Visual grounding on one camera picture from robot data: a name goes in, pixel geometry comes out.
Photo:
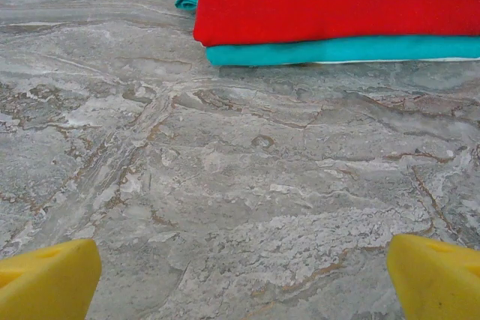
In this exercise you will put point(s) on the teal folded t-shirt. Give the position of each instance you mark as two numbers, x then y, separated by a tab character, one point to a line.
300	54

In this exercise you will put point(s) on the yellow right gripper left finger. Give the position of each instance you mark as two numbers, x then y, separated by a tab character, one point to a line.
45	282

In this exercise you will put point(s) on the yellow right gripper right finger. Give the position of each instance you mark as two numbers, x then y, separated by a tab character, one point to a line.
438	282

